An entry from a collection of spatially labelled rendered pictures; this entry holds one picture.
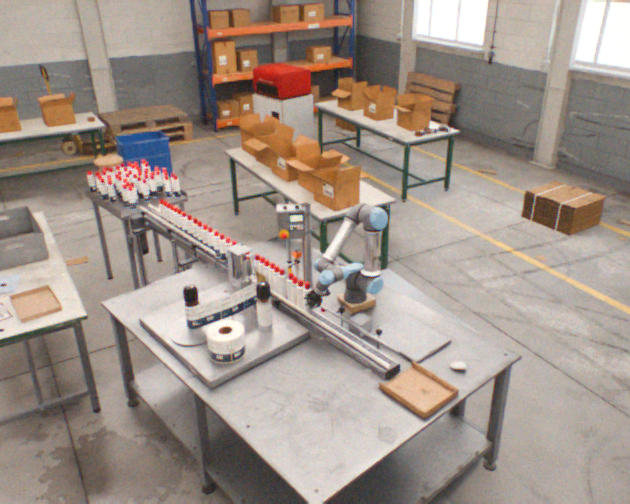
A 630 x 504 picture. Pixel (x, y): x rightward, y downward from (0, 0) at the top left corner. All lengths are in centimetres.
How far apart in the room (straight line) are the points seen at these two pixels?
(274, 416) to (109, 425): 168
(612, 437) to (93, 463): 327
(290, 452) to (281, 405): 31
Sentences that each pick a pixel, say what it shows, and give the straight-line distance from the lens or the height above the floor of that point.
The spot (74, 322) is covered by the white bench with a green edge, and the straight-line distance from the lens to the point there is 409.
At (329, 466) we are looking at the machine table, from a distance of 280.
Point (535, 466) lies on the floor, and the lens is 414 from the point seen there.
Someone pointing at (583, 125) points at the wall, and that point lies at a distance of 874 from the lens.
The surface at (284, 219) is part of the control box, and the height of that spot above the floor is 142.
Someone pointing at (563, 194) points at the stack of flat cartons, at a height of 31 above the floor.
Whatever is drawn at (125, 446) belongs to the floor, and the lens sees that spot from 426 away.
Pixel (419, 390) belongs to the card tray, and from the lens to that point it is 318.
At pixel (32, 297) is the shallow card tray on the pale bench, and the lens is 441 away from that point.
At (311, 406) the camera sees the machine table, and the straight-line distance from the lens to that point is 307.
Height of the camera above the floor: 288
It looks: 27 degrees down
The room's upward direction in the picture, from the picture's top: 1 degrees counter-clockwise
